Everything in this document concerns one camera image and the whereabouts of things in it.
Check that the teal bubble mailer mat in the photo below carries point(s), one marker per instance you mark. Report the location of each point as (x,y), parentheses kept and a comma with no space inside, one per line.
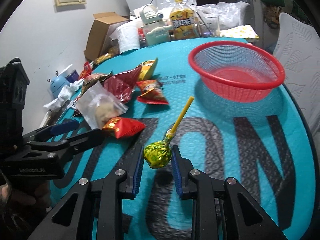
(264,144)

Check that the pale green cartoon water bottle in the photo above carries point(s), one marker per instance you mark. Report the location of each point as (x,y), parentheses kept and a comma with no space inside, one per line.
(154,28)

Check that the clear plastic bags pile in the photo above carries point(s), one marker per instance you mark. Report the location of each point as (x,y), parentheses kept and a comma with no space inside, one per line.
(230,14)

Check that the yellow snack packet near box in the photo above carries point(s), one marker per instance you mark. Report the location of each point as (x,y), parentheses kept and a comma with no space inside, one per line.
(103,58)

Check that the iced tea bottle yellow cap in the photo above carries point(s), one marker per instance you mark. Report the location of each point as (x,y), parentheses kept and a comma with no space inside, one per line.
(184,22)

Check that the red orange snack packet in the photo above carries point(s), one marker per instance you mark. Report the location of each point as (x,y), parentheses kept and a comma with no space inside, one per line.
(151,92)

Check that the small red gold snack packet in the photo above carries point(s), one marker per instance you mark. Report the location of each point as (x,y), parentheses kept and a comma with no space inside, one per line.
(120,127)

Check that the brown cardboard box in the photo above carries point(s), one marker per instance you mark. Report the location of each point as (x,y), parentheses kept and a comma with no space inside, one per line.
(103,26)

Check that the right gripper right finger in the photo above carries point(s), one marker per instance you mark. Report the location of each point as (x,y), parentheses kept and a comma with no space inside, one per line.
(221,208)

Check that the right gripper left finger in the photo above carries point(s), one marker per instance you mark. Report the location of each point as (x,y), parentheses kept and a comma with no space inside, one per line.
(72,217)

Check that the white tissue pack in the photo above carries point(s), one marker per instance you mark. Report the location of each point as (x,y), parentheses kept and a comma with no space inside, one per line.
(127,37)

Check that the clear zip bag with snack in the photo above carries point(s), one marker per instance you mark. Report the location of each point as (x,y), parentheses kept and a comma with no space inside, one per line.
(98,106)

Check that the clear glass mug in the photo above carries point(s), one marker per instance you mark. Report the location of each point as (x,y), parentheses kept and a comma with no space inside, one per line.
(209,26)

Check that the grey leaf pattern cushion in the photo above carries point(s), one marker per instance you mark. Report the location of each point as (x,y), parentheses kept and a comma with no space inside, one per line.
(297,49)

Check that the blue round humidifier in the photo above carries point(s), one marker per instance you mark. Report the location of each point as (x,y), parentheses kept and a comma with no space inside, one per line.
(57,83)

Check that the crumpled white tissue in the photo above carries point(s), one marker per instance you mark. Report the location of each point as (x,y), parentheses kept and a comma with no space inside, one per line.
(64,95)

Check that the brown date snack bag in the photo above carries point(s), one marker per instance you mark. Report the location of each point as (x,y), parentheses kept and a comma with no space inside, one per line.
(92,79)

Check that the yellow red snack bag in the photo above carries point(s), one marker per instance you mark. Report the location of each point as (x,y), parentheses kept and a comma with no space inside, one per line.
(147,69)

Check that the dark red snack bag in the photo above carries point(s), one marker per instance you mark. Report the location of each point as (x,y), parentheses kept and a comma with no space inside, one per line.
(122,84)

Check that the green lollipop yellow stick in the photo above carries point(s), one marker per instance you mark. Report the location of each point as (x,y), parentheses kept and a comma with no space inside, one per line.
(158,154)

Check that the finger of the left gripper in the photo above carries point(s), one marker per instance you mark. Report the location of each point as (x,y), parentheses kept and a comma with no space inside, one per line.
(69,146)
(43,134)

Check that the red snack packet at edge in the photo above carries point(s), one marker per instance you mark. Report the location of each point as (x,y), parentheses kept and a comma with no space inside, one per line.
(87,70)

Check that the red plastic mesh basket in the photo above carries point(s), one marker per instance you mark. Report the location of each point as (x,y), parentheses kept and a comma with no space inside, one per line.
(237,71)

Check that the smiley face yellow paper pad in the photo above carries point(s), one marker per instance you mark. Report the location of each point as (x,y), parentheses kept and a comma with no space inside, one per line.
(243,31)

